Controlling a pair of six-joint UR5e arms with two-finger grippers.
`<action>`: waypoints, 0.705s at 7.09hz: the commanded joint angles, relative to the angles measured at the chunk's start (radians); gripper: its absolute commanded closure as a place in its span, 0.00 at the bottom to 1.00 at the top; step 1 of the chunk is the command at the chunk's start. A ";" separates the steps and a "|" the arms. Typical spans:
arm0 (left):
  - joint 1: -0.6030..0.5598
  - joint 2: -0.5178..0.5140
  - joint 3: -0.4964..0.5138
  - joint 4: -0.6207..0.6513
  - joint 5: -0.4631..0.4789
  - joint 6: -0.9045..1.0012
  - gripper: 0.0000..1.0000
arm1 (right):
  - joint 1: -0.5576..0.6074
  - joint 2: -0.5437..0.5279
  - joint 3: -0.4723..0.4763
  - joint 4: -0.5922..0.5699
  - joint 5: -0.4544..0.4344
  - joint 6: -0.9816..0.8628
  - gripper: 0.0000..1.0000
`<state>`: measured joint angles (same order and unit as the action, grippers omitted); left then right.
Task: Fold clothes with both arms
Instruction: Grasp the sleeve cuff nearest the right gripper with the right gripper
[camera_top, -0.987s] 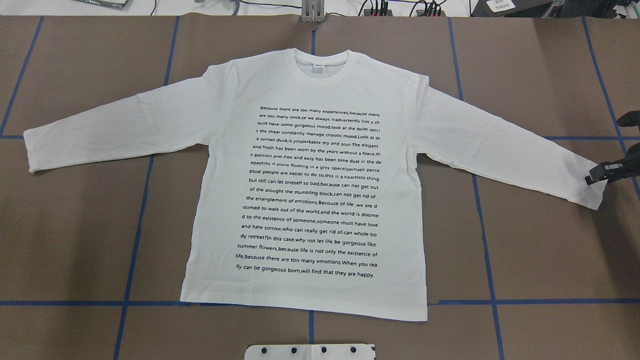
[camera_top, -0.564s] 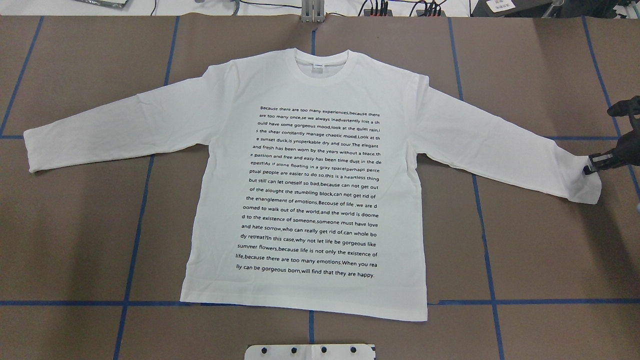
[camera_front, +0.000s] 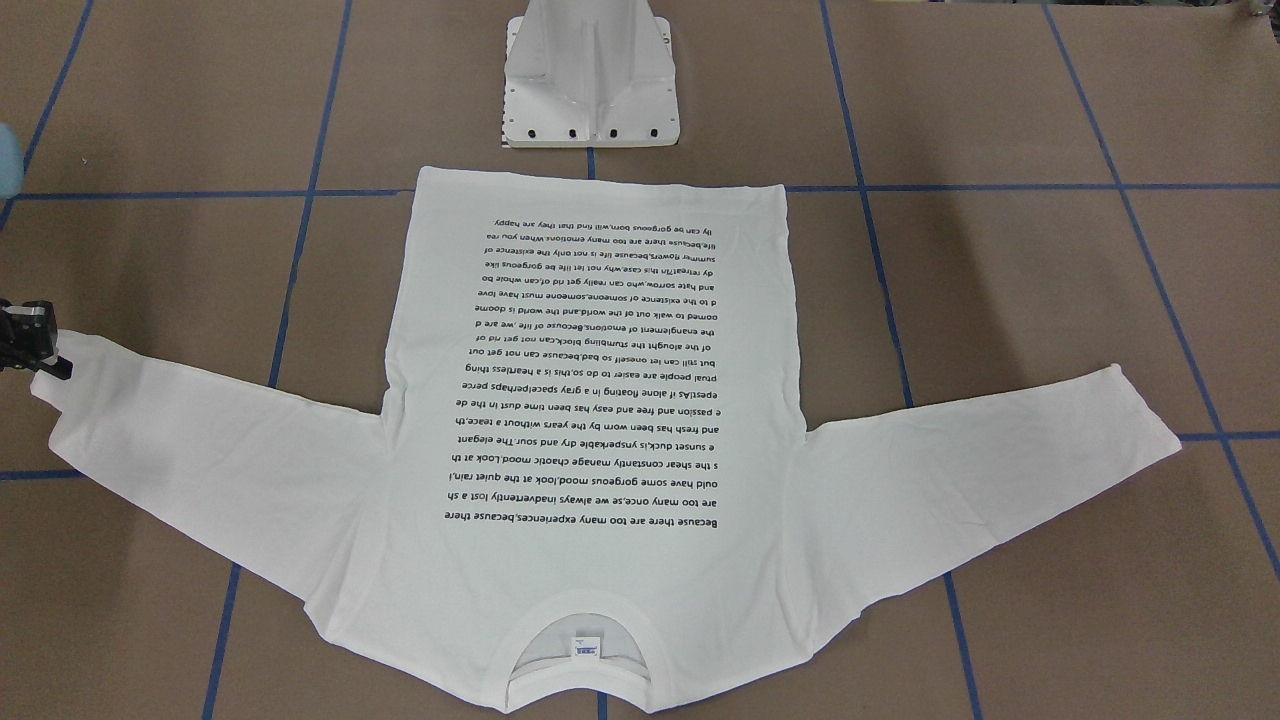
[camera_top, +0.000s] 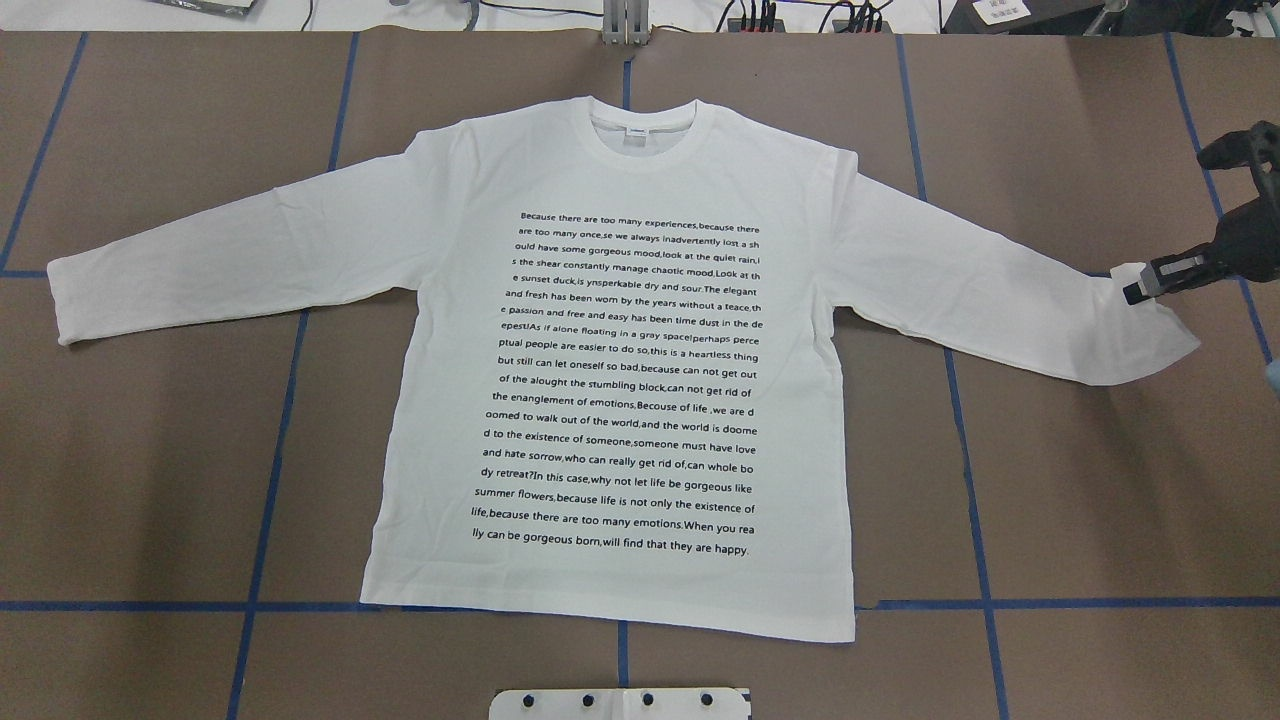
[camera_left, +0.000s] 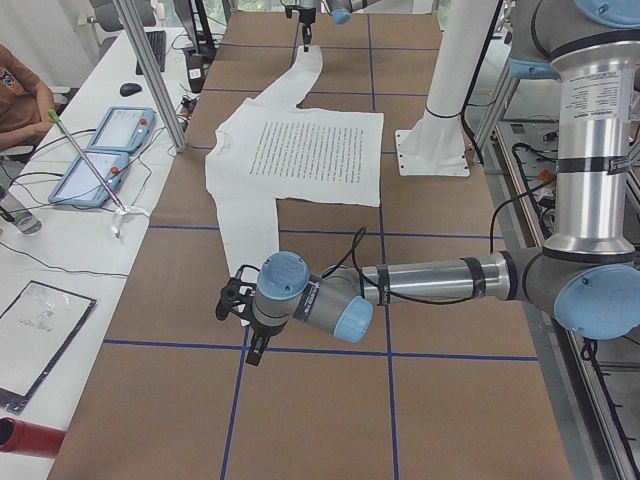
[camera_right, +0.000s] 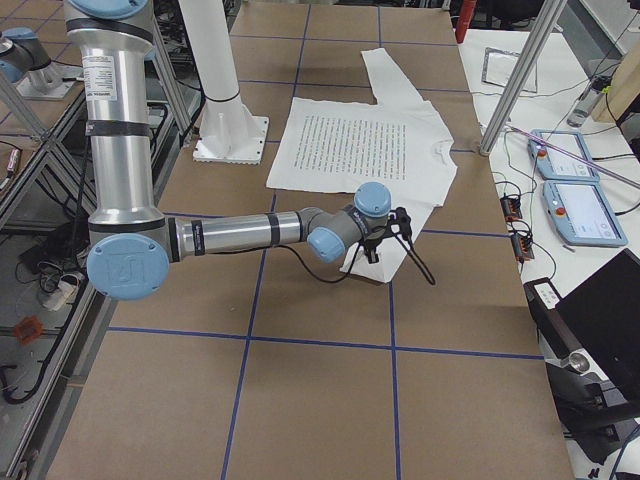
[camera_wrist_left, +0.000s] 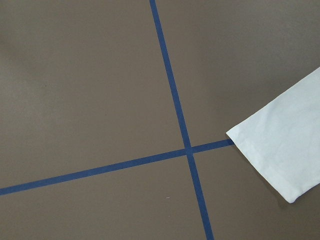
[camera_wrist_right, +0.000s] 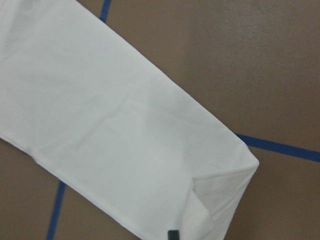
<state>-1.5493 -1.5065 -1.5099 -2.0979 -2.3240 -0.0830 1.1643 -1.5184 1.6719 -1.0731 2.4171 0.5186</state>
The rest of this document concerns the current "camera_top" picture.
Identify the white long-sleeve printed shirt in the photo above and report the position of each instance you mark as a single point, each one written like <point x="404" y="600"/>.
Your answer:
<point x="621" y="397"/>

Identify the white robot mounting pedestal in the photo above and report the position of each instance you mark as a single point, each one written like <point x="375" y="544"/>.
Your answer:
<point x="623" y="703"/>

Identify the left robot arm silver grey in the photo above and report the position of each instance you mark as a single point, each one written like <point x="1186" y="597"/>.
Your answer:
<point x="1255" y="149"/>

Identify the aluminium frame post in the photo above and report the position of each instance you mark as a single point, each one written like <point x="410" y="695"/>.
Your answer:
<point x="626" y="22"/>

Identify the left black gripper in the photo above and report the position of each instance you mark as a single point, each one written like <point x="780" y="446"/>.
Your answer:
<point x="1243" y="240"/>

